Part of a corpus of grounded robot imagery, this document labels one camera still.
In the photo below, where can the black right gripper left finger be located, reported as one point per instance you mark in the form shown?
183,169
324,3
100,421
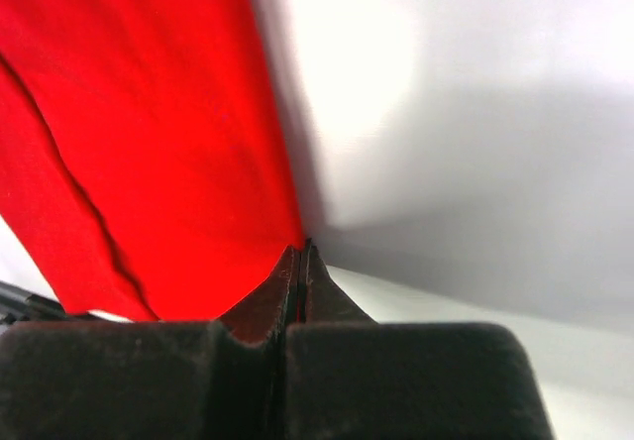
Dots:
214,379

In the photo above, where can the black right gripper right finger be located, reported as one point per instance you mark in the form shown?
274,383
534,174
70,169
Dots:
348,376

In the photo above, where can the red t-shirt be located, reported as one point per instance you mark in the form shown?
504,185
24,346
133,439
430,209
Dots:
142,164

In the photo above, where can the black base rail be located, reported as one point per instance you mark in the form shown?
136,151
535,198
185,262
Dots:
19,305

